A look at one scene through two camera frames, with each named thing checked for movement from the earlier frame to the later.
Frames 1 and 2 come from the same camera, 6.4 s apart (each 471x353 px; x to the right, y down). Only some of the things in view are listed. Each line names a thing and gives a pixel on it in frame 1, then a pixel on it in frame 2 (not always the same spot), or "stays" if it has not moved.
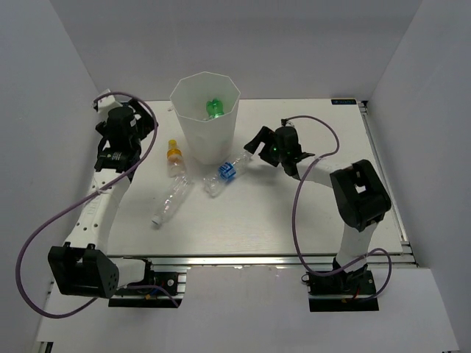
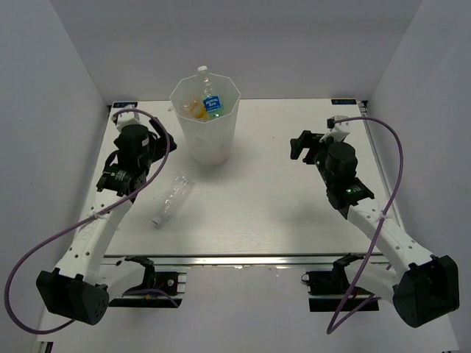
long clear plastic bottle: (181, 187) stays
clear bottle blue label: (216, 182) to (213, 104)
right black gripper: (265, 135) to (305, 140)
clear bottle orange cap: (176, 165) to (196, 108)
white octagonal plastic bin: (207, 141) stays
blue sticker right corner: (344, 101) stays
